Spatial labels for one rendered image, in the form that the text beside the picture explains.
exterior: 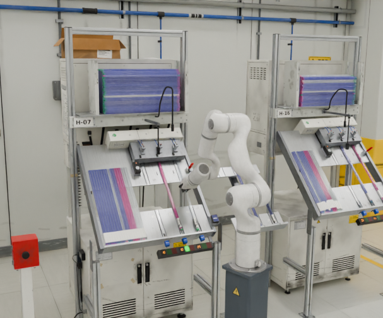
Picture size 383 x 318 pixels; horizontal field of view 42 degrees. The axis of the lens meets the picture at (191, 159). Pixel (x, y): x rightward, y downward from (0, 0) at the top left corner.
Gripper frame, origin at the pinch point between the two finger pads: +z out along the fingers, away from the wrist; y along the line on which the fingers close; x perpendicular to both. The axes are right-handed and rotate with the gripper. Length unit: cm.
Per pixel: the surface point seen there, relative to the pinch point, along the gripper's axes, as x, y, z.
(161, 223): 21.5, 20.1, -3.7
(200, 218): 20.7, -4.9, -3.8
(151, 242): 32.9, 29.1, -5.8
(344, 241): 35, -140, 39
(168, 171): -13.5, 7.2, 4.1
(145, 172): -13.7, 22.4, 4.3
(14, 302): 36, 96, 119
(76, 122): -45, 63, -3
